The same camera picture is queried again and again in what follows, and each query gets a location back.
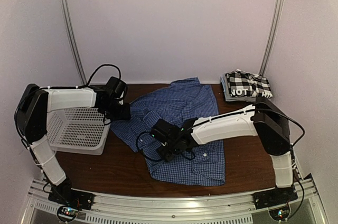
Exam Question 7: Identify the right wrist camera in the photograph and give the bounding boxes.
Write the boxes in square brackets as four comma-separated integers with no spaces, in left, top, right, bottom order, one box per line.
[150,119,180,146]

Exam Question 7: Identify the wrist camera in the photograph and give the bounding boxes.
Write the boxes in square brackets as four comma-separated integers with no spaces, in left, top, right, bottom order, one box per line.
[150,119,180,146]
[105,77,128,105]

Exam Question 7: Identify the left small circuit board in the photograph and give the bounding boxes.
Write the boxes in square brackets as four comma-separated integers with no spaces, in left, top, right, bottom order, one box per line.
[57,206,79,222]

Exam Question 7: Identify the blue checked shirt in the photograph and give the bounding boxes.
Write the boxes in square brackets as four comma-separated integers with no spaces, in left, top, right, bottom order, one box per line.
[110,77,226,186]

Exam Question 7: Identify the black white plaid shirt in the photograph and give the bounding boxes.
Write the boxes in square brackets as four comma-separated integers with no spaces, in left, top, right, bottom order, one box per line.
[225,69,273,99]

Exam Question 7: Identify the small circuit board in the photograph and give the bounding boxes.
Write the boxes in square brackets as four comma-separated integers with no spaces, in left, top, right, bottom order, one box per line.
[269,206,290,221]
[57,206,79,222]

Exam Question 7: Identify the right small circuit board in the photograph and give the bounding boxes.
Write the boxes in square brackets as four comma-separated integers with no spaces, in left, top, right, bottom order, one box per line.
[269,206,290,221]

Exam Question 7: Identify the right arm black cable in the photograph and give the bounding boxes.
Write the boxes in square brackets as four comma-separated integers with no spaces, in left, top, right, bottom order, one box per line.
[136,107,306,209]

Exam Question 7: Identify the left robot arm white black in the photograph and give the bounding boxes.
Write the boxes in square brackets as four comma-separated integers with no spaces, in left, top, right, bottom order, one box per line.
[14,78,130,205]

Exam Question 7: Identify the white perforated plastic basket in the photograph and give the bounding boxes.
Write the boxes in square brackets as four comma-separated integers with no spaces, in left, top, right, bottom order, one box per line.
[47,108,110,155]

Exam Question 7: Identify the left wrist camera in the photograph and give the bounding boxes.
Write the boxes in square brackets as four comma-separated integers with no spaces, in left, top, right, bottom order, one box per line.
[105,77,128,105]

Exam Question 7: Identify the front aluminium rail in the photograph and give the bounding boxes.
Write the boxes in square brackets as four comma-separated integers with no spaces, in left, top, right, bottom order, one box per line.
[25,179,322,224]

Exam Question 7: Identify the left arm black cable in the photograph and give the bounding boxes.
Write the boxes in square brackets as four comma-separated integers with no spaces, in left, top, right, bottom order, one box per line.
[13,64,122,145]

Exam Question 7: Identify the left aluminium frame post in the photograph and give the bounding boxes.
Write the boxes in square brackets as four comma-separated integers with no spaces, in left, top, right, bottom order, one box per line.
[60,0,87,85]

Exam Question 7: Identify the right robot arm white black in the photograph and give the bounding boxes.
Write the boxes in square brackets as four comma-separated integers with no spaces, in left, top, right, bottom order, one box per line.
[151,98,294,204]

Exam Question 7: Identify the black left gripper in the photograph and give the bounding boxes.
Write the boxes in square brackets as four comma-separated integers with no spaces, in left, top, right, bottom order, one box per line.
[101,99,130,120]

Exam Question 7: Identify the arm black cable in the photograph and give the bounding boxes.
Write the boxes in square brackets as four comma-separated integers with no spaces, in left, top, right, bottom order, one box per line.
[136,107,306,209]
[13,64,122,145]

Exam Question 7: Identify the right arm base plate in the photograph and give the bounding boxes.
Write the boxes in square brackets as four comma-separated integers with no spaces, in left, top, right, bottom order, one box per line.
[252,187,298,210]

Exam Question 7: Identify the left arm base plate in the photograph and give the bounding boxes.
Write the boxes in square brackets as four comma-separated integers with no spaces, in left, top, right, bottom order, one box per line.
[48,186,94,210]

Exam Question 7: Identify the right aluminium frame post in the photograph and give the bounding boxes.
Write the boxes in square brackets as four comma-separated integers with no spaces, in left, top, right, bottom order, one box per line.
[259,0,285,76]

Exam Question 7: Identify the aluminium frame post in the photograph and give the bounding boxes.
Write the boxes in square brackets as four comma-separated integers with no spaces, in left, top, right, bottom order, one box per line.
[259,0,285,76]
[60,0,87,85]

